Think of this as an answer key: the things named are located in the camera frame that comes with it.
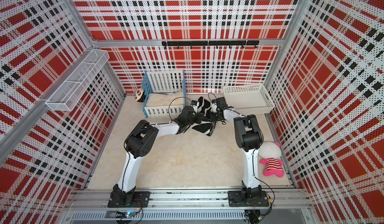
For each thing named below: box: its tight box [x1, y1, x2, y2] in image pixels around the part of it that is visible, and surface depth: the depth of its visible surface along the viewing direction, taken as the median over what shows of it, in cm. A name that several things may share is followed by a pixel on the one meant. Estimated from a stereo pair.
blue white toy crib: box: [142, 70, 186, 119], surface depth 113 cm
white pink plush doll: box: [258, 141, 285, 178], surface depth 81 cm
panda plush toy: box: [134, 88, 146, 103], surface depth 113 cm
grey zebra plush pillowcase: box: [192, 96, 216, 136], surface depth 97 cm
